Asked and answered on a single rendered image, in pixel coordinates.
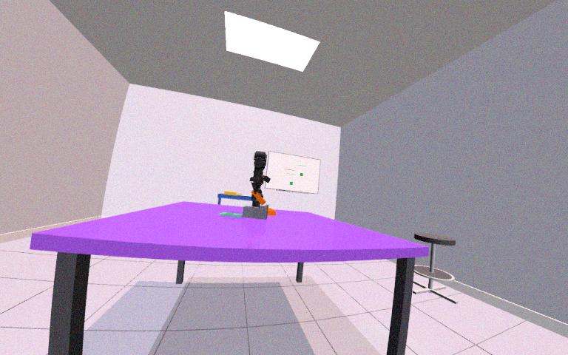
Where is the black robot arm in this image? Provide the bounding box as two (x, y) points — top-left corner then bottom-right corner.
(251, 151), (271, 207)

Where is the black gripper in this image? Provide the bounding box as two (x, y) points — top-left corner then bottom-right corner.
(249, 169), (264, 194)

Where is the orange l-shaped part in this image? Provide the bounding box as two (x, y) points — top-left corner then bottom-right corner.
(251, 190), (266, 205)

